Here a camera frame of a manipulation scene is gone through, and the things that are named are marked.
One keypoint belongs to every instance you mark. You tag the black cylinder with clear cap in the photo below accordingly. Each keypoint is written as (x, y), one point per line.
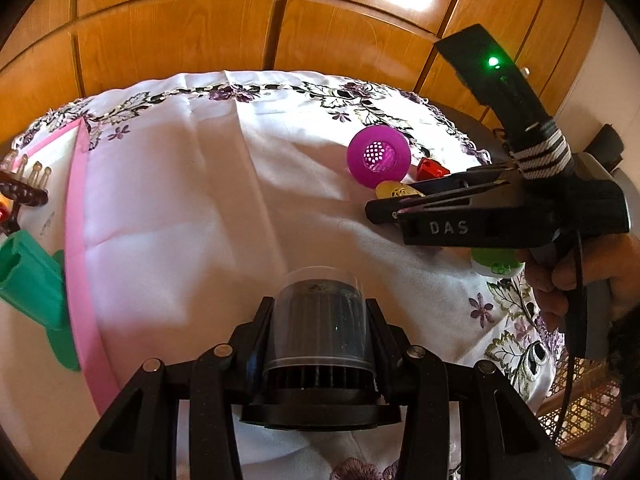
(320, 320)

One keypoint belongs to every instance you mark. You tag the pink cardboard box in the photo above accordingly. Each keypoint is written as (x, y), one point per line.
(77, 260)

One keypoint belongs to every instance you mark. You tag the yellow oval plastic piece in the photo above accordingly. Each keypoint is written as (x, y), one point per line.
(395, 191)

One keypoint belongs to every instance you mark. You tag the green ribbed plastic piece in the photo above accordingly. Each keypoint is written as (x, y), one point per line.
(35, 285)

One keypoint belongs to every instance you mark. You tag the person's right hand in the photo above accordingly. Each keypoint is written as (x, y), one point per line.
(542, 285)

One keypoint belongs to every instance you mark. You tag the wooden wardrobe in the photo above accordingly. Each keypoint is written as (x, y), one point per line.
(200, 25)

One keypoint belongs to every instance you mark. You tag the green and white plug-in device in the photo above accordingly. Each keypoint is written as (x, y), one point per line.
(495, 262)

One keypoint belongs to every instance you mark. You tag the black and grey chair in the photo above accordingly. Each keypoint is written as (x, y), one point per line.
(607, 147)

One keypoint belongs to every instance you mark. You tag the purple sink strainer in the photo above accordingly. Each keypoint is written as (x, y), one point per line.
(360, 160)

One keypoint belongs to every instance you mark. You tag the wicker chair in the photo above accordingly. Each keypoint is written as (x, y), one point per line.
(590, 400)

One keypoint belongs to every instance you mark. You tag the white floral embroidered tablecloth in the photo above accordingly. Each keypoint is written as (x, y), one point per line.
(200, 210)

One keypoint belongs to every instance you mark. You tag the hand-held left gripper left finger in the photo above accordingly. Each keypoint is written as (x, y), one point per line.
(250, 345)

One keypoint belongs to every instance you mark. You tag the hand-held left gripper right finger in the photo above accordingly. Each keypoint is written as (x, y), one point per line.
(385, 345)

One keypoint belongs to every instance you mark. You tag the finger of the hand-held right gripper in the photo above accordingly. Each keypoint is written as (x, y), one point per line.
(465, 179)
(430, 205)

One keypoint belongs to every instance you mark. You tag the brown hair brush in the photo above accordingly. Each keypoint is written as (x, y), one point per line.
(22, 192)

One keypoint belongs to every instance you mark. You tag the red toy block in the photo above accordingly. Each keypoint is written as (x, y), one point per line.
(431, 169)

